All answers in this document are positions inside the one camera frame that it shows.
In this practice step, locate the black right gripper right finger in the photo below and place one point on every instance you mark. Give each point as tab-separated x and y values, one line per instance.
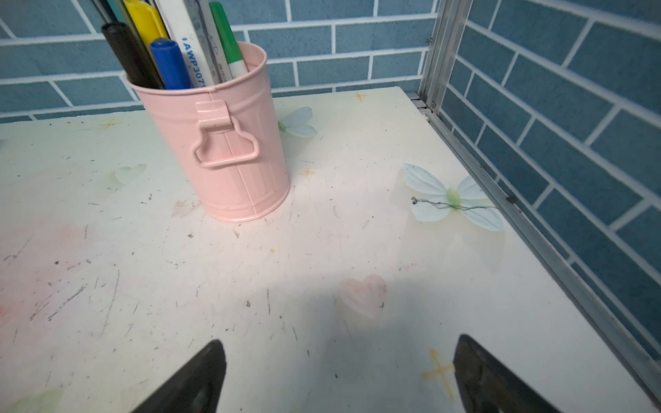
486	385

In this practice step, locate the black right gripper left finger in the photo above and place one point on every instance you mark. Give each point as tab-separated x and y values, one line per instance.
195	387

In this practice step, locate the pink metal pen cup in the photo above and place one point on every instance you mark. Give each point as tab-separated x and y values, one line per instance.
226	139

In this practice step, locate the blue marker pen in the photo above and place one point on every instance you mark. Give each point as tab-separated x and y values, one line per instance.
171	66

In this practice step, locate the black marker pen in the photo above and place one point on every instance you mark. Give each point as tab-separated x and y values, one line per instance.
132	55

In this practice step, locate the green capped marker pen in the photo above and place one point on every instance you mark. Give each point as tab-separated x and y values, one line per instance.
231	49

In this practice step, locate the yellow marker pen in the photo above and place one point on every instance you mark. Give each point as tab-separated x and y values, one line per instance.
147	21

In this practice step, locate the white labelled marker pen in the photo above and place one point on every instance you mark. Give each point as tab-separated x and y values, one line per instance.
183	21

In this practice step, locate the aluminium right corner post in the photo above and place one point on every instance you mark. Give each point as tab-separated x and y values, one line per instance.
444	46

